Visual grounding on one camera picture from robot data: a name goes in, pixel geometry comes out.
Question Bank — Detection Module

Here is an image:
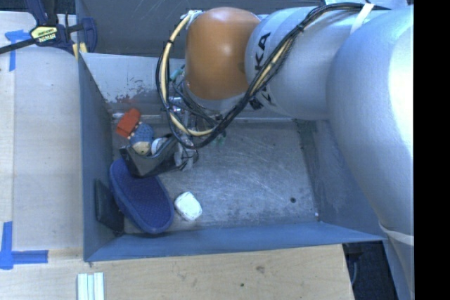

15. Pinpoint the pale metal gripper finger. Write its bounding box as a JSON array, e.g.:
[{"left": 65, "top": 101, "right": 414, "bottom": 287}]
[
  {"left": 174, "top": 144, "right": 187, "bottom": 167},
  {"left": 184, "top": 150, "right": 199, "bottom": 172}
]

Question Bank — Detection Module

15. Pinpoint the small white cup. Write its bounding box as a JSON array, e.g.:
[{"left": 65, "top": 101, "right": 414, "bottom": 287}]
[{"left": 150, "top": 137, "right": 169, "bottom": 156}]

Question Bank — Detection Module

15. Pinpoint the black open box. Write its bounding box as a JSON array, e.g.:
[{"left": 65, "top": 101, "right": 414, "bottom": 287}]
[{"left": 119, "top": 134, "right": 179, "bottom": 178}]

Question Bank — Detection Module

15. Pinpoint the blue and tan soft toy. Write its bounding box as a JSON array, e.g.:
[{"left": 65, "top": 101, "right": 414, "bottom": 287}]
[{"left": 129, "top": 122, "right": 156, "bottom": 156}]

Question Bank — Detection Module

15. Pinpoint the white rounded lump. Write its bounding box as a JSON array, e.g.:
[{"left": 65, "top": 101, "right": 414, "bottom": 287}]
[{"left": 173, "top": 190, "right": 203, "bottom": 222}]

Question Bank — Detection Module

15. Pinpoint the red-orange toy block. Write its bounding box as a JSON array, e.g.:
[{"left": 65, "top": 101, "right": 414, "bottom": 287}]
[{"left": 115, "top": 107, "right": 142, "bottom": 138}]

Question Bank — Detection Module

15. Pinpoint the blue oval sponge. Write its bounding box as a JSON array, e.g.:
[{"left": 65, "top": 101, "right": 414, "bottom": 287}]
[{"left": 108, "top": 157, "right": 175, "bottom": 235}]

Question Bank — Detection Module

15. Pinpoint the grey metal bin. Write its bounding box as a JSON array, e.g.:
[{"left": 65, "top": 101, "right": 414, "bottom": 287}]
[{"left": 74, "top": 0, "right": 388, "bottom": 263}]

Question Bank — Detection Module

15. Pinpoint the black flat block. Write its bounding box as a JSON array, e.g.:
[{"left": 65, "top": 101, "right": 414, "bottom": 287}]
[{"left": 94, "top": 178, "right": 125, "bottom": 233}]

